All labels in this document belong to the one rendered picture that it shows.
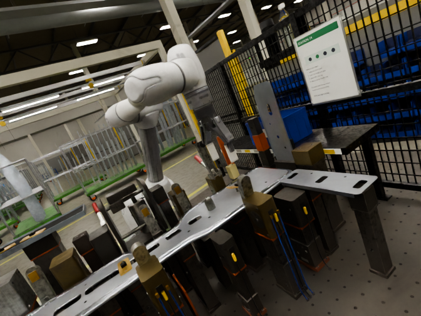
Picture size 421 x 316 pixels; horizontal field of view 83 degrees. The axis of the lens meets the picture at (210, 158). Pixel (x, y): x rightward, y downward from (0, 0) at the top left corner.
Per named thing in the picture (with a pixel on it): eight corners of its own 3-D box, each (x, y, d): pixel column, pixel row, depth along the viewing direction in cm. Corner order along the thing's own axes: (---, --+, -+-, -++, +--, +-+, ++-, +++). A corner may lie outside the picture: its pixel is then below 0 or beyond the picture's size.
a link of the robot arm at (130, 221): (125, 229, 153) (109, 200, 148) (147, 213, 166) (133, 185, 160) (138, 232, 142) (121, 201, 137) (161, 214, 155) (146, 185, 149)
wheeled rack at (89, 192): (91, 203, 673) (57, 146, 632) (88, 198, 757) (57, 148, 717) (150, 170, 764) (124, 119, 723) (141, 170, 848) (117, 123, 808)
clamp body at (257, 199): (304, 308, 72) (264, 209, 64) (275, 287, 82) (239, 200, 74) (317, 293, 74) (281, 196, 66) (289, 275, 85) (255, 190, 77)
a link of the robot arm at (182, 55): (195, 91, 91) (170, 101, 82) (177, 51, 87) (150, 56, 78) (215, 82, 83) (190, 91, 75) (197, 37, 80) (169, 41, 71)
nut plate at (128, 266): (132, 268, 72) (131, 265, 71) (120, 276, 70) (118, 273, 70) (128, 257, 79) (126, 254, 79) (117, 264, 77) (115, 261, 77)
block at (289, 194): (325, 278, 78) (299, 204, 72) (297, 263, 89) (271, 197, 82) (338, 264, 81) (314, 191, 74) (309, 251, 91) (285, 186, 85)
